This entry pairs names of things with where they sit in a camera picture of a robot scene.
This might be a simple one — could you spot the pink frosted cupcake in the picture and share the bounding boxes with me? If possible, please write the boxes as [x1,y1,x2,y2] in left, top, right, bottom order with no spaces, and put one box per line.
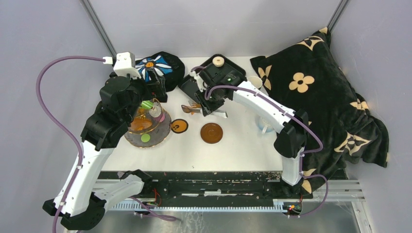
[159,113,165,122]

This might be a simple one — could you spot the orange black round coaster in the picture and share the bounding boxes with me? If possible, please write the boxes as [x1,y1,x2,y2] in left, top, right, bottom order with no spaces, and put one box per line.
[171,119,189,134]

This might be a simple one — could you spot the white ring donut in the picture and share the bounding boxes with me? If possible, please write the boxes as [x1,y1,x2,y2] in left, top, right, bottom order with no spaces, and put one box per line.
[212,56,225,67]

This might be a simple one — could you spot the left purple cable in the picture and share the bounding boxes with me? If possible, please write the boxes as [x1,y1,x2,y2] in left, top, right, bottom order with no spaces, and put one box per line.
[35,56,178,233]

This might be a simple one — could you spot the orange fish cookie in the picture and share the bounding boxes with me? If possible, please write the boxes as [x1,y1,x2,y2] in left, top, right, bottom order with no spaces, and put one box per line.
[189,107,202,115]

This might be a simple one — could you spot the black flower-print cloth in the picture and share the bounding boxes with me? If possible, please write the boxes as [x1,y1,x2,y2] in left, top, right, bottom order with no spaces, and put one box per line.
[135,51,185,102]

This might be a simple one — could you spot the white mug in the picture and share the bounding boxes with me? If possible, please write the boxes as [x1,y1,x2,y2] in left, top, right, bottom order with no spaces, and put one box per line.
[257,117,274,134]

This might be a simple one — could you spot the black floral blanket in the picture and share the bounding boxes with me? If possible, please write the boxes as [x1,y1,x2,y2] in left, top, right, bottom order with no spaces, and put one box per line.
[250,28,389,195]

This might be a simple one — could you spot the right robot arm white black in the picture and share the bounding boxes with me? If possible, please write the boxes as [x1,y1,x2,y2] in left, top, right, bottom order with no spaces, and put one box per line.
[189,64,309,186]

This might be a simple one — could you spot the metal tongs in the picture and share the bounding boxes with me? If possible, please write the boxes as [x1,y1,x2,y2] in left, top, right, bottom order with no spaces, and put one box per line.
[181,104,228,118]

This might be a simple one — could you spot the green cake slice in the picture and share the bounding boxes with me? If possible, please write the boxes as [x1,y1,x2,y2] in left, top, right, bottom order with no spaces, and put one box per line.
[140,100,154,110]

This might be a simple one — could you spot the black paper cup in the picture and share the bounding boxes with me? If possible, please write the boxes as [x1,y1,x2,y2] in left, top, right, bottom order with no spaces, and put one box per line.
[247,76,263,90]

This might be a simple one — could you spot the green macaron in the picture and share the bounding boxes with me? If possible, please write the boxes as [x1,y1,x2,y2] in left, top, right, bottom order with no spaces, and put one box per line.
[140,133,151,143]

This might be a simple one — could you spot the brown round coaster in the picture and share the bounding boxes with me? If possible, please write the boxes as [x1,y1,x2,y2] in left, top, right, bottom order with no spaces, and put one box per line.
[200,123,223,144]

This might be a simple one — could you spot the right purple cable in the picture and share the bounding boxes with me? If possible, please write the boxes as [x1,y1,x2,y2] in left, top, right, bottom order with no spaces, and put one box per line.
[191,66,329,217]

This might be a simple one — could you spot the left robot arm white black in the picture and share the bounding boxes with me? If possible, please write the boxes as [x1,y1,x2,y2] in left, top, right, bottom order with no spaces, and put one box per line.
[43,67,152,231]

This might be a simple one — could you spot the purple cable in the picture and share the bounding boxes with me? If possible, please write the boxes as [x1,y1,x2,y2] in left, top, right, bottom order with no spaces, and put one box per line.
[35,56,178,233]
[191,66,329,217]

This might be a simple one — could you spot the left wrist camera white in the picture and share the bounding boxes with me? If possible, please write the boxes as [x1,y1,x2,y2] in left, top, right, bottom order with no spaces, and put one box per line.
[103,52,141,79]

